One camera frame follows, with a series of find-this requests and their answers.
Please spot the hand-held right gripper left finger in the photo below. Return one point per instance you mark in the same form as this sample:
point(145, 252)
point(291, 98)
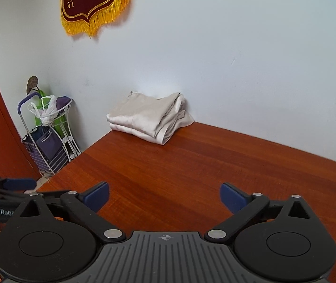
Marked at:
point(97, 197)

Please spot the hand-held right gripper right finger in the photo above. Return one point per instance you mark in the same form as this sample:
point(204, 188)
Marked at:
point(230, 196)

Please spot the purple shopping trolley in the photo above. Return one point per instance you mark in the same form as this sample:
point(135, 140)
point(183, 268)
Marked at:
point(33, 150)

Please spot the red pennant with gold fringe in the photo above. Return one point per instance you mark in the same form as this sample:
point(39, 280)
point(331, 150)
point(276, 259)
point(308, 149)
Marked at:
point(91, 0)

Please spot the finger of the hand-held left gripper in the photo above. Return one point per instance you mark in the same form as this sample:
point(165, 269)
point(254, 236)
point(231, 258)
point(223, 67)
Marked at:
point(51, 194)
point(20, 184)

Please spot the white plastic bag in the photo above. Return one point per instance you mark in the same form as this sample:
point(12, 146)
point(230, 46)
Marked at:
point(45, 112)

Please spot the brown wooden door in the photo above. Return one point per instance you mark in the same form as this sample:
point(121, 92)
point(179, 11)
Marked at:
point(0, 118)

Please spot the purple paper bag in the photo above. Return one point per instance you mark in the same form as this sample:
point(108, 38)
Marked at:
point(48, 144)

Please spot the green bag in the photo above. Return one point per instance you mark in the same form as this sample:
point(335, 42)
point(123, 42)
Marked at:
point(56, 122)

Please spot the beige trousers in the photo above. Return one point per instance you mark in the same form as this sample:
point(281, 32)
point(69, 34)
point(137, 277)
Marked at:
point(144, 112)

